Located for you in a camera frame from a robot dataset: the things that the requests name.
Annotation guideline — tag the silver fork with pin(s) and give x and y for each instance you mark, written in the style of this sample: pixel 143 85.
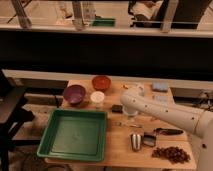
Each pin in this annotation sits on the silver fork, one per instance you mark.
pixel 128 125

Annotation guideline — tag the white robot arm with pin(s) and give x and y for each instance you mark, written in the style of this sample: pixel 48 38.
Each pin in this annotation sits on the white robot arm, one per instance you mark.
pixel 193 120

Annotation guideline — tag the red bowl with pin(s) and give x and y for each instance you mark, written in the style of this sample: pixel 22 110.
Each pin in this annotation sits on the red bowl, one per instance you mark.
pixel 101 82

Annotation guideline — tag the purple bowl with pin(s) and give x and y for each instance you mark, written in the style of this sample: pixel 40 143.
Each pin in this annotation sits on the purple bowl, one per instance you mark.
pixel 74 94

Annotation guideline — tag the white plastic cup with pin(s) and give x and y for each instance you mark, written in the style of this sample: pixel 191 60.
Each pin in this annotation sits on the white plastic cup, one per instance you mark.
pixel 97 98

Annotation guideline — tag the black rectangular block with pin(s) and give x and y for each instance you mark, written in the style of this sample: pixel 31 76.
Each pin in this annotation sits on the black rectangular block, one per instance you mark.
pixel 116 108

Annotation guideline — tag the grey small cloth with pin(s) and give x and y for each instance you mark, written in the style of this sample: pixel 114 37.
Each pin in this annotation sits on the grey small cloth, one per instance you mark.
pixel 160 98

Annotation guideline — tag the green plastic tray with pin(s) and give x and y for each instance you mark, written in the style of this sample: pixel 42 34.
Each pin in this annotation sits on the green plastic tray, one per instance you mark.
pixel 77 135

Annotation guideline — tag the round metal cup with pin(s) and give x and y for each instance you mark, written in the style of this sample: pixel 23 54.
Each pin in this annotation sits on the round metal cup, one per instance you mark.
pixel 136 142

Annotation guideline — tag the green background box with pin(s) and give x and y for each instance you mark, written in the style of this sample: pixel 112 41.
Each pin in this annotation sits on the green background box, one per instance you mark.
pixel 104 22

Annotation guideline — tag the metal square measuring cup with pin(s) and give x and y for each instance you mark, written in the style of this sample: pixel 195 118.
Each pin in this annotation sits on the metal square measuring cup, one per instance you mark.
pixel 149 139

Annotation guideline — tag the black side table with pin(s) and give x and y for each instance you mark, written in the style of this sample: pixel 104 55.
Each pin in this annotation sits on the black side table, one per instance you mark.
pixel 12 117

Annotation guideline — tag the brown grape bunch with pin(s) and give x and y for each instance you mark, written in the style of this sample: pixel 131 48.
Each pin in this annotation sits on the brown grape bunch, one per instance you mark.
pixel 173 154

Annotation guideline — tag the black handled knife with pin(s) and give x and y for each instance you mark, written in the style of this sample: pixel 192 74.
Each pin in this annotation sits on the black handled knife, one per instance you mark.
pixel 164 131

